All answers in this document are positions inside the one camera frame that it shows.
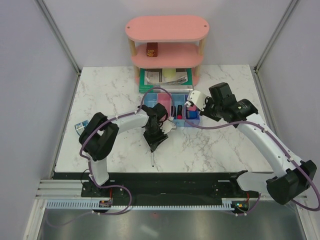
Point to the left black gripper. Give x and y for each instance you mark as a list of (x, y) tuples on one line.
[(154, 143)]

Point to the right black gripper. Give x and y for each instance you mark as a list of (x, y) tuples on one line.
[(208, 100)]

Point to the black white pen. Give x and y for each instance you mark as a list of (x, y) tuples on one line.
[(152, 159)]

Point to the purple plastic bin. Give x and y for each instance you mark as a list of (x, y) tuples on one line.
[(195, 121)]

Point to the pink highlighter marker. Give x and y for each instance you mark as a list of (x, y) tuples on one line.
[(179, 114)]

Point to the pink plastic bin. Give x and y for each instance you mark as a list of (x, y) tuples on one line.
[(166, 100)]

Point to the pink eraser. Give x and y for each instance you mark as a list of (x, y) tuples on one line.
[(192, 108)]

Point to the blue eraser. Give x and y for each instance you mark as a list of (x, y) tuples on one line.
[(192, 115)]

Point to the blue highlighter marker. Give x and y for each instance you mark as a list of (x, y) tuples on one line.
[(173, 111)]

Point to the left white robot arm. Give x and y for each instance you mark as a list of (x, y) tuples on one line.
[(99, 136)]

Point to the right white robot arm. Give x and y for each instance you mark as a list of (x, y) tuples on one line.
[(291, 175)]

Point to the green book box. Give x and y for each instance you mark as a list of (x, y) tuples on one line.
[(185, 88)]

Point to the yellow sticky note roll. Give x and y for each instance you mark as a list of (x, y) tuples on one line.
[(168, 72)]

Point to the spiral notebook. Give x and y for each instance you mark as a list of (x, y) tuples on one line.
[(154, 77)]

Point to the blue white tape roll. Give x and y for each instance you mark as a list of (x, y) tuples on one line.
[(80, 127)]

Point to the pink three-tier shelf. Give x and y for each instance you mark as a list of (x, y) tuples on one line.
[(181, 42)]

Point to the brown snack box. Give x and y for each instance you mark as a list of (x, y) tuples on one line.
[(152, 49)]

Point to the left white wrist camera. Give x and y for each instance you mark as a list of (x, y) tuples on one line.
[(168, 126)]

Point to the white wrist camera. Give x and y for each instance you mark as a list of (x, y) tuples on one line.
[(168, 126), (196, 98)]

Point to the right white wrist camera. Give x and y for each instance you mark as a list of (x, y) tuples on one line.
[(196, 98)]

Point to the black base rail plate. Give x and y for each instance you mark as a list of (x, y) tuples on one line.
[(169, 189)]

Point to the white slotted cable duct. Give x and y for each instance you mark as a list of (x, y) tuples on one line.
[(73, 204)]

